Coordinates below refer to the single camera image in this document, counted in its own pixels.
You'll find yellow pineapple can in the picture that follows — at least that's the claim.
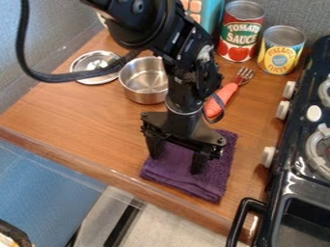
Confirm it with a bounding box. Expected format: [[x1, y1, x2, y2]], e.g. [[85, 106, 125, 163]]
[[256, 24, 309, 76]]

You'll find teal box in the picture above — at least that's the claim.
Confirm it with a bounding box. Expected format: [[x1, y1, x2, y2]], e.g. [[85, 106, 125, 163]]
[[179, 0, 228, 36]]

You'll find silver pot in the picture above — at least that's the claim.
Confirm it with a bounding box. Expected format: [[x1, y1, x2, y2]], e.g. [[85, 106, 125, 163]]
[[117, 56, 171, 105]]

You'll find red tomato sauce can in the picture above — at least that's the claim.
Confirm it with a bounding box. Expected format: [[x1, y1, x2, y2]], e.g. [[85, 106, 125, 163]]
[[216, 0, 267, 64]]

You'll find purple cloth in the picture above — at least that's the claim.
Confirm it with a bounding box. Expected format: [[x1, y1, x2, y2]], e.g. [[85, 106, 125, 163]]
[[139, 128, 240, 204]]

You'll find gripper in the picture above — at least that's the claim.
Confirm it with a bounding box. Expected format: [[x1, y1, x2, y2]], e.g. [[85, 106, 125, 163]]
[[139, 103, 229, 176]]

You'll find silver lid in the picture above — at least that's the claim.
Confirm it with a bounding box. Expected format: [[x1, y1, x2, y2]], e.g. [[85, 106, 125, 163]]
[[68, 49, 124, 86]]

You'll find toy stove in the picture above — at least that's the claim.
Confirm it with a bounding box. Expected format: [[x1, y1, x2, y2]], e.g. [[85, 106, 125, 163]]
[[225, 35, 330, 247]]

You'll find fork with orange handle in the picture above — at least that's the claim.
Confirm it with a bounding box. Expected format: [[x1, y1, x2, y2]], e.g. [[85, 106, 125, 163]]
[[202, 66, 259, 120]]

